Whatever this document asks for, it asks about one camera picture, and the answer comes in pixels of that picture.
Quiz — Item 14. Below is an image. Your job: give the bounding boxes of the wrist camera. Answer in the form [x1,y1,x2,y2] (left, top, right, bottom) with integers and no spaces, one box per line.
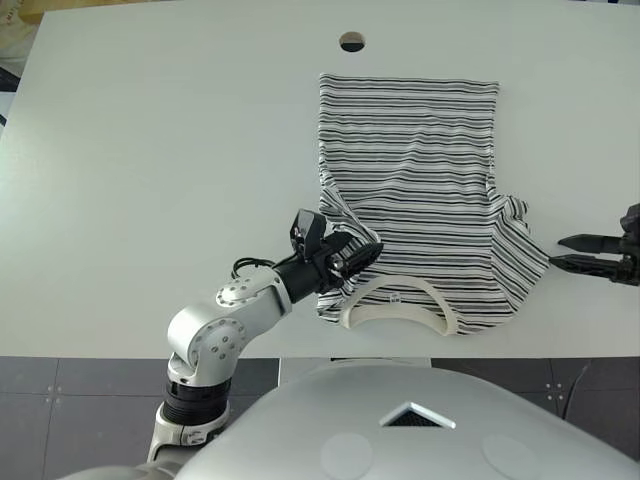
[618,201,640,230]
[288,209,327,262]

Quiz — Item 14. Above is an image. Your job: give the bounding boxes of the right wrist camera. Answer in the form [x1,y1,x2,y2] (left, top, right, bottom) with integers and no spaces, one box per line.
[618,201,640,230]

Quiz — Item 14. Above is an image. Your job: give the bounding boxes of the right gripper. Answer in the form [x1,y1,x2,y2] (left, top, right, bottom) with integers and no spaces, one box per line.
[548,225,640,288]

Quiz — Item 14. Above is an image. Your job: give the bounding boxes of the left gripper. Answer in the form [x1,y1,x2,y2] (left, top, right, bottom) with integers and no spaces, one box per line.
[273,230,385,305]

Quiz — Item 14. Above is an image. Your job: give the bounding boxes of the black cable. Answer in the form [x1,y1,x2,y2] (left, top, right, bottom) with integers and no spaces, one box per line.
[231,256,277,279]

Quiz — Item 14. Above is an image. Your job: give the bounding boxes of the robot body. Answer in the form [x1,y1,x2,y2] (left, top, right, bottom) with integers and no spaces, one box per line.
[175,364,640,480]

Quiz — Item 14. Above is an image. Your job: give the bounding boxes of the striped T-shirt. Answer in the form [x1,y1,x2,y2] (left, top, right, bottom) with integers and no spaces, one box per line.
[314,72,552,338]

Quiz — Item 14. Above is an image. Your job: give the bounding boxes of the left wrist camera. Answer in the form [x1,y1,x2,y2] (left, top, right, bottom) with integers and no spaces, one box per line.
[288,209,327,262]

